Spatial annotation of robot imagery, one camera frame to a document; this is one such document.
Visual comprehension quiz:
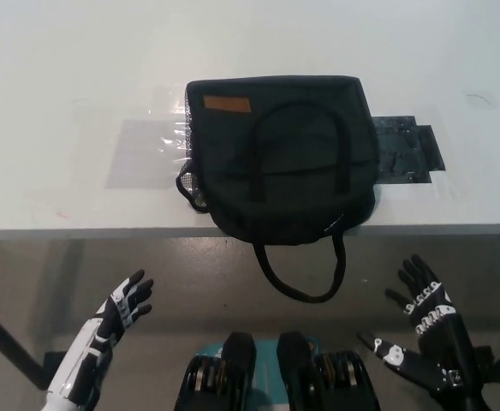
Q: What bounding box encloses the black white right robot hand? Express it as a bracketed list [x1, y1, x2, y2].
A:
[355, 253, 493, 403]

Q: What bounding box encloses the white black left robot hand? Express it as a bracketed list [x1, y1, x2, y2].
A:
[39, 269, 155, 411]

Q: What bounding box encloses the black soft travel bag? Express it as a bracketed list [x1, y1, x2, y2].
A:
[174, 75, 382, 304]

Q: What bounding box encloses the robot legs black teal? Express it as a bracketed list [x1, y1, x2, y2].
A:
[174, 331, 382, 411]

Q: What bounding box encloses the black tape patch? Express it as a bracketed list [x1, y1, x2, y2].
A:
[372, 114, 449, 186]

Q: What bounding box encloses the grey tape patch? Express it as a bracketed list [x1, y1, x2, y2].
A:
[105, 119, 191, 190]

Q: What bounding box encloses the clear plastic film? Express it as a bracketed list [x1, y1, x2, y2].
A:
[146, 86, 191, 160]

